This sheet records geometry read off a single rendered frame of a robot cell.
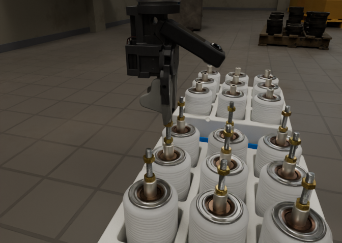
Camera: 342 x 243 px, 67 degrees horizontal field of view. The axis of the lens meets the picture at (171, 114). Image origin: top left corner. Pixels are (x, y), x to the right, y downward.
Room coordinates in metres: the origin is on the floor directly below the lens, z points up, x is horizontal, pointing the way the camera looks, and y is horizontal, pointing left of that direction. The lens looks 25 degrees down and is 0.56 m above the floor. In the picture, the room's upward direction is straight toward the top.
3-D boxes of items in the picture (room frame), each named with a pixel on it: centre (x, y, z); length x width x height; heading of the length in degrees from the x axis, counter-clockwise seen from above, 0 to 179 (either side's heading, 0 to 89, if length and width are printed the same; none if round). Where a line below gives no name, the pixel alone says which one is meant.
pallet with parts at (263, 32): (3.51, -1.58, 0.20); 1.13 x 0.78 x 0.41; 156
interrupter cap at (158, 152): (0.46, 0.01, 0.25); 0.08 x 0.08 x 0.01
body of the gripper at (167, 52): (0.47, 0.03, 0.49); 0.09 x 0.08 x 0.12; 80
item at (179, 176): (0.46, 0.01, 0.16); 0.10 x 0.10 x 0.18
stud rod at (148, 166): (0.35, 0.04, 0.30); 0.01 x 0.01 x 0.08
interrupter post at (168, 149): (0.46, 0.01, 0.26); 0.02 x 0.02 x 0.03
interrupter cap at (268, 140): (0.52, -0.25, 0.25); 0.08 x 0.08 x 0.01
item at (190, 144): (0.58, -0.02, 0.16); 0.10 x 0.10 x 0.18
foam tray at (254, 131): (0.95, -0.25, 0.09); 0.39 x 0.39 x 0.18; 73
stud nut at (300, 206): (0.29, -0.19, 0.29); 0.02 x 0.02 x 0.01; 63
